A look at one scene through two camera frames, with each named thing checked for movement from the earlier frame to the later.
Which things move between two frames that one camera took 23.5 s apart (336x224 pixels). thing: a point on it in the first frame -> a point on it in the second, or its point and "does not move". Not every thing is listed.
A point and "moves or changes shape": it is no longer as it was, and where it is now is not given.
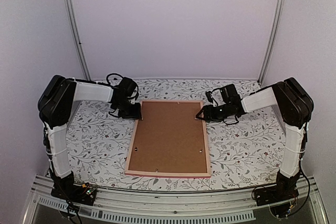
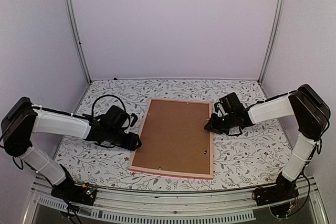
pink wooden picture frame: (169, 141) moves or changes shape
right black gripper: (207, 116) -> (213, 127)
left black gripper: (136, 115) -> (131, 142)
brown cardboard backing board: (169, 138) moves or changes shape
